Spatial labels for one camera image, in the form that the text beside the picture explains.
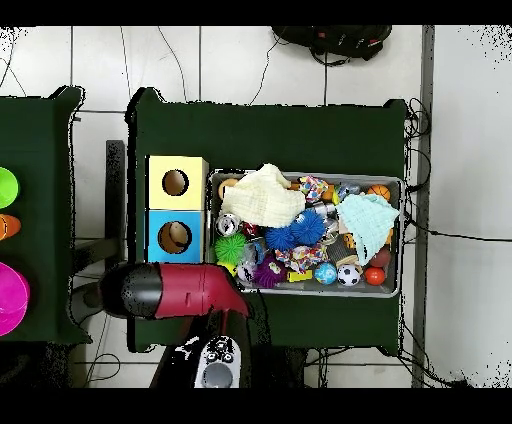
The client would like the blue spiky toy with eyes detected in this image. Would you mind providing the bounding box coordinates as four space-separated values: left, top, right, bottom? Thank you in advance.
289 208 326 246

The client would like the colourful knotted cloth toy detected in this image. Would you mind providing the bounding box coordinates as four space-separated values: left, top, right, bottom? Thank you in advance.
274 244 328 274

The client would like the wooden box with three holes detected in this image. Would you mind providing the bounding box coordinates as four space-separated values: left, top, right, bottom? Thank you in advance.
143 154 210 265

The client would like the shallow mesh bin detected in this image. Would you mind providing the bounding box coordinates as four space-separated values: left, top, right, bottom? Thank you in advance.
204 169 404 299

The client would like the cream yellow cloth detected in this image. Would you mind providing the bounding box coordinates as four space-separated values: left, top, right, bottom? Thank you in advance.
221 162 307 228

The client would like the crushed silver can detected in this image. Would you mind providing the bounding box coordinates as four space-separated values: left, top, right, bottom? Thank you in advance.
215 212 242 237

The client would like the green spiky ball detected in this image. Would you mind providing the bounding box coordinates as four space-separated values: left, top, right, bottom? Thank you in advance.
214 232 248 265

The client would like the dark green tablecloth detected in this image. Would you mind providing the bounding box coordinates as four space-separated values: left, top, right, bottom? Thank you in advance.
126 86 409 355
0 85 94 346

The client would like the blue globe print ball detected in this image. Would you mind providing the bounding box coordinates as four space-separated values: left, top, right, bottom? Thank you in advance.
313 261 338 286

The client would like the small soccer ball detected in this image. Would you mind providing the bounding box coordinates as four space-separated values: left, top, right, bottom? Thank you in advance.
336 263 362 288

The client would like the mint green cloth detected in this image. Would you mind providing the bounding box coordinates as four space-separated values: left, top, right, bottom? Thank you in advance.
336 192 401 267

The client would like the small orange basketball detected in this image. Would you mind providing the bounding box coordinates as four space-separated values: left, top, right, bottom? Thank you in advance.
366 183 392 201

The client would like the red orange ball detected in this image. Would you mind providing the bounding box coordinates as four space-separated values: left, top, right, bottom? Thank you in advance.
363 266 387 287

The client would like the black stand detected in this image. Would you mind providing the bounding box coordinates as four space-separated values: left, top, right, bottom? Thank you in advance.
69 139 127 326

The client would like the black backpack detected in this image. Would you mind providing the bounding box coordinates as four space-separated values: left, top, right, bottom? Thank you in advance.
271 25 394 67

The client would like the green bowl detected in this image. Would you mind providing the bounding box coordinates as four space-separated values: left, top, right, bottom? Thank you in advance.
0 166 20 210

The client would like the magenta bowl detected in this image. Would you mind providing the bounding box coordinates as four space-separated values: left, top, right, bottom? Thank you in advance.
0 261 31 337

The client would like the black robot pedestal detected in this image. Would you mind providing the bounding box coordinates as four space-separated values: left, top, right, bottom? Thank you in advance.
249 345 309 388

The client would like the black floor cable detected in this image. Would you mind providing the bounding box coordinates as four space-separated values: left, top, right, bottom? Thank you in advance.
403 213 512 244

